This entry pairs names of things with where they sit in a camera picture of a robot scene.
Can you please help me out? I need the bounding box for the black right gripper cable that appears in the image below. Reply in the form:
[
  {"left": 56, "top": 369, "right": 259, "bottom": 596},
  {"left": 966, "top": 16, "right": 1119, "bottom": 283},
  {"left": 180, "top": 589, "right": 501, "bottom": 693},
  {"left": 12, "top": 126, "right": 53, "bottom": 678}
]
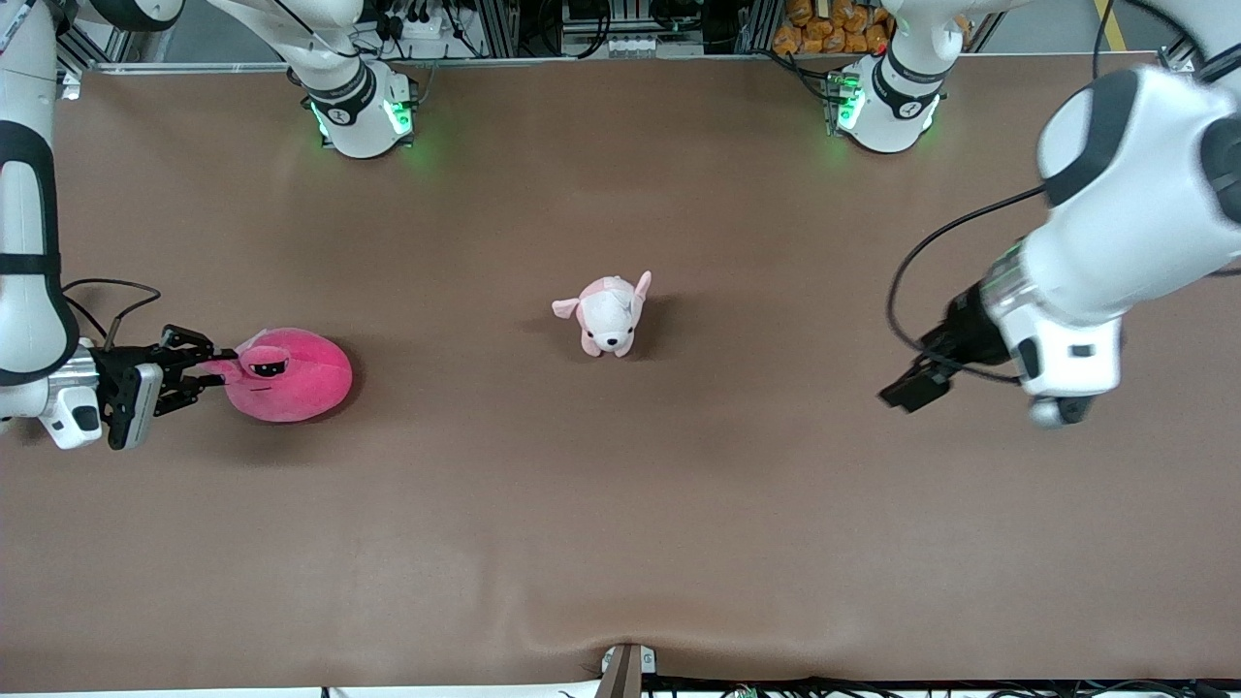
[{"left": 62, "top": 278, "right": 162, "bottom": 352}]

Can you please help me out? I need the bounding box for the metal table edge bracket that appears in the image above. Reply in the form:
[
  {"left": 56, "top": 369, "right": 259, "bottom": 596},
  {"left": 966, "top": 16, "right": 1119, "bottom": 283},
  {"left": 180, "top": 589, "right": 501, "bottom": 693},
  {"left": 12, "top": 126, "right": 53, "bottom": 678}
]
[{"left": 599, "top": 644, "right": 658, "bottom": 698}]

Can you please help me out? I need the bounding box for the round hot pink plush toy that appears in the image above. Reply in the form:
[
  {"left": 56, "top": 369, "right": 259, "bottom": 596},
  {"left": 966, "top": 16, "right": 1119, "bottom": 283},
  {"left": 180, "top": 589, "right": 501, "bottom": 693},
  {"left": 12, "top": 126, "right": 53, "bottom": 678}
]
[{"left": 199, "top": 328, "right": 354, "bottom": 425}]

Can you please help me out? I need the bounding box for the brown table cloth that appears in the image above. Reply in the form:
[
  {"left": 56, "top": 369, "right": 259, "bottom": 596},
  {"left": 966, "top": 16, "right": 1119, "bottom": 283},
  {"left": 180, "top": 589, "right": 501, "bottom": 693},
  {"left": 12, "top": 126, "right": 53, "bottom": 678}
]
[{"left": 0, "top": 53, "right": 1241, "bottom": 692}]

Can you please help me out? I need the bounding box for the aluminium table frame rail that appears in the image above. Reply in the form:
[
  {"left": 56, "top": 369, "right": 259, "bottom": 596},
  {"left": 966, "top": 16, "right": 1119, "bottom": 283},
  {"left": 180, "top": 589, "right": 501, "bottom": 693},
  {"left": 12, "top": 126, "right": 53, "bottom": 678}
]
[{"left": 60, "top": 50, "right": 1195, "bottom": 77}]

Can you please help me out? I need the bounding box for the pink and white dog plush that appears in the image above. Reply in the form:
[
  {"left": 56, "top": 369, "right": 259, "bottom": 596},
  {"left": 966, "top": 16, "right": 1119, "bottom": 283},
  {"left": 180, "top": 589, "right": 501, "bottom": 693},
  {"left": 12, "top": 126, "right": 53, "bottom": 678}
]
[{"left": 552, "top": 270, "right": 653, "bottom": 359}]

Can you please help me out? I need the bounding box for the orange snack bag pile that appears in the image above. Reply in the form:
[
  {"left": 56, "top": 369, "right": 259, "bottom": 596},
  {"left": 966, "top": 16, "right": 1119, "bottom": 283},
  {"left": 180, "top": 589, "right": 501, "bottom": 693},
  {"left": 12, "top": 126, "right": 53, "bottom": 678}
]
[{"left": 773, "top": 0, "right": 895, "bottom": 56}]

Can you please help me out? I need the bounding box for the white power strip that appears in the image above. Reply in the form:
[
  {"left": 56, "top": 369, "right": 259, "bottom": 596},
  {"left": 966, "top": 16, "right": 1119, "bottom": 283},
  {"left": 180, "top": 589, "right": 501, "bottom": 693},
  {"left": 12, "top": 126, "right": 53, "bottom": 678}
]
[{"left": 381, "top": 0, "right": 453, "bottom": 46}]

